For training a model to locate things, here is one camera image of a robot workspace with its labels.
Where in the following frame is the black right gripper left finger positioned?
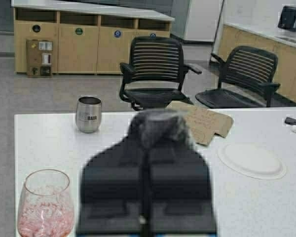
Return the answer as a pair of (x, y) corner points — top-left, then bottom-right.
(76, 112), (150, 235)

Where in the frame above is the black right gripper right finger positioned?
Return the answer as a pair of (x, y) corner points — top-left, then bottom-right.
(148, 110), (218, 235)

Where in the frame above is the wine glass with red residue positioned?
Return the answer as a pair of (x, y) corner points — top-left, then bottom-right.
(17, 169), (74, 237)

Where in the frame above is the grey black floral cloth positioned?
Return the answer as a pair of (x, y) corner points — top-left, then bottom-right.
(127, 109), (196, 150)

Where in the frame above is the brown cardboard piece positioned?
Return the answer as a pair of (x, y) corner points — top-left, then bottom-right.
(180, 106), (235, 146)

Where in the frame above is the white paper plate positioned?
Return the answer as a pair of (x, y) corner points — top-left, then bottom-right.
(217, 143), (287, 180)

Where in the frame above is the stainless steel tumbler cup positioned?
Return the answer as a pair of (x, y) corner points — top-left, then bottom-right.
(75, 95), (102, 133)

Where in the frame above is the black mesh chair left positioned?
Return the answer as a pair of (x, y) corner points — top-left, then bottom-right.
(119, 36), (202, 111)

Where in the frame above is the black mesh chair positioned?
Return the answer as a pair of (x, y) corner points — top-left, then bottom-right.
(194, 45), (281, 109)
(119, 36), (202, 111)

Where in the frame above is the black remote on table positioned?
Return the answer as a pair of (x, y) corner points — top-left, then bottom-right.
(284, 117), (296, 126)

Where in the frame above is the black mesh chair right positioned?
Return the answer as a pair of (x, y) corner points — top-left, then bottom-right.
(194, 45), (281, 109)

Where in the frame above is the cardboard box with labels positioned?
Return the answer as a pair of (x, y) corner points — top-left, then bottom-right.
(26, 39), (53, 78)

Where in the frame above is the wood recycling bin cabinet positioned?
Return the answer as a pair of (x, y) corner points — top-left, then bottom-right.
(11, 0), (174, 74)

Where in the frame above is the black wall soap dispenser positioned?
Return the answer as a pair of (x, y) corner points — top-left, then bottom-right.
(277, 5), (296, 32)

